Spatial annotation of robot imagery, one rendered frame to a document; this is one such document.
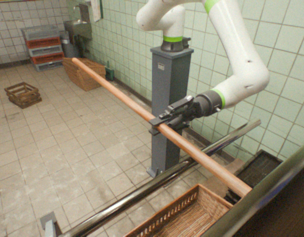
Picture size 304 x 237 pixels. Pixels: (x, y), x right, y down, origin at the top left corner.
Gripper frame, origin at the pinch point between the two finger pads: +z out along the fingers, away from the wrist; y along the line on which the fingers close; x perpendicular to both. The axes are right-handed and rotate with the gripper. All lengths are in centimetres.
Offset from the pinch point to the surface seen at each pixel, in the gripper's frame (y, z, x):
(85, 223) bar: 1.7, 31.7, -16.0
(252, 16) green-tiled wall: -16, -120, 47
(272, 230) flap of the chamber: -21.5, 19.9, -40.5
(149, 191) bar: 2.3, 16.4, -17.1
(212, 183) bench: 61, -42, -1
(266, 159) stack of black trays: 39, -60, -16
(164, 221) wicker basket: 58, -3, -3
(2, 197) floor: 119, 74, 121
